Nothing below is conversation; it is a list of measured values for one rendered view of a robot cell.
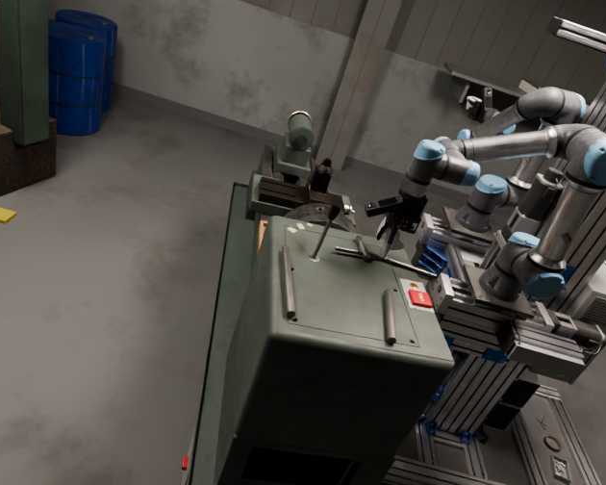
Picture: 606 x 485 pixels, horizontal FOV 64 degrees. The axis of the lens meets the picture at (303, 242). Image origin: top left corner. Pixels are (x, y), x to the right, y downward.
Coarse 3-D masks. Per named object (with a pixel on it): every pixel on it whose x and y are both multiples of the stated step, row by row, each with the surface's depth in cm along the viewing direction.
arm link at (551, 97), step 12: (528, 96) 192; (540, 96) 189; (552, 96) 188; (516, 108) 196; (528, 108) 192; (540, 108) 190; (552, 108) 189; (492, 120) 209; (504, 120) 204; (516, 120) 201; (468, 132) 222; (480, 132) 216; (492, 132) 212
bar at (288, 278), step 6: (288, 246) 140; (282, 252) 138; (288, 252) 137; (288, 258) 135; (288, 264) 133; (288, 270) 130; (288, 276) 128; (288, 282) 126; (288, 288) 124; (288, 294) 122; (288, 300) 120; (288, 306) 118; (294, 306) 119; (288, 312) 117; (294, 312) 117
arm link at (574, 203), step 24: (576, 144) 138; (600, 144) 131; (576, 168) 137; (600, 168) 131; (576, 192) 139; (552, 216) 148; (576, 216) 142; (552, 240) 148; (528, 264) 155; (552, 264) 151; (528, 288) 154; (552, 288) 154
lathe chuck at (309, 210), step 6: (306, 204) 178; (312, 204) 177; (318, 204) 177; (324, 204) 178; (294, 210) 178; (300, 210) 176; (306, 210) 174; (312, 210) 174; (324, 210) 174; (288, 216) 178; (294, 216) 174; (300, 216) 172; (306, 216) 171; (342, 216) 177; (348, 222) 176; (354, 228) 181
